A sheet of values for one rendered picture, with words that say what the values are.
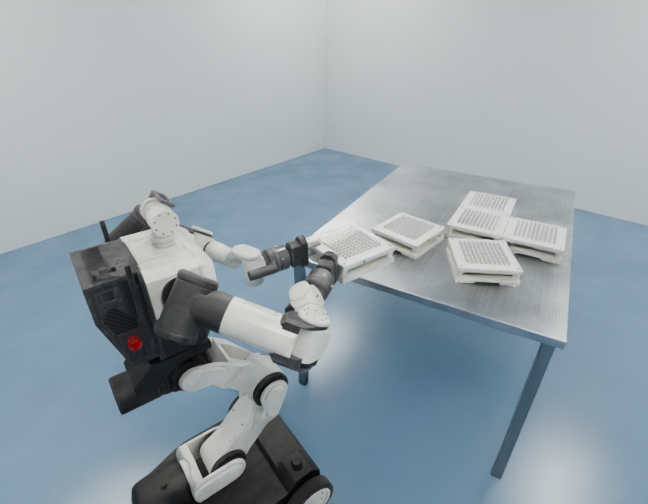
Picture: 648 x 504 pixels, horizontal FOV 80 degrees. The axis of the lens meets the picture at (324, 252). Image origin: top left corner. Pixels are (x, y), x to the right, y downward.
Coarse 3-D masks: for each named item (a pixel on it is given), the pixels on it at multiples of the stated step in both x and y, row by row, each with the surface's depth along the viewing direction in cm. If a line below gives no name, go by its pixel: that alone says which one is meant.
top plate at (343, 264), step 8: (352, 224) 157; (328, 232) 151; (368, 232) 151; (312, 240) 145; (384, 240) 146; (312, 248) 143; (320, 248) 140; (328, 248) 140; (376, 248) 140; (384, 248) 141; (392, 248) 141; (352, 256) 136; (360, 256) 136; (368, 256) 136; (376, 256) 138; (344, 264) 131; (352, 264) 132; (360, 264) 134
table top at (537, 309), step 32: (384, 192) 236; (416, 192) 236; (448, 192) 236; (512, 192) 236; (544, 192) 236; (384, 288) 154; (416, 288) 151; (448, 288) 151; (480, 288) 151; (512, 288) 151; (544, 288) 151; (480, 320) 138; (512, 320) 135; (544, 320) 135
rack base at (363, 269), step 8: (312, 256) 145; (320, 256) 144; (384, 256) 145; (392, 256) 145; (368, 264) 140; (376, 264) 140; (384, 264) 143; (352, 272) 135; (360, 272) 136; (368, 272) 139; (344, 280) 133
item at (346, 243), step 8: (344, 232) 149; (352, 232) 150; (328, 240) 144; (336, 240) 143; (344, 240) 143; (352, 240) 144; (360, 240) 145; (368, 240) 145; (344, 248) 139; (352, 248) 138; (360, 248) 140
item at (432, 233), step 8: (400, 216) 190; (408, 216) 190; (384, 224) 183; (432, 224) 183; (376, 232) 179; (384, 232) 176; (392, 232) 176; (432, 232) 176; (440, 232) 178; (400, 240) 171; (408, 240) 170; (416, 240) 170; (424, 240) 170; (416, 248) 166
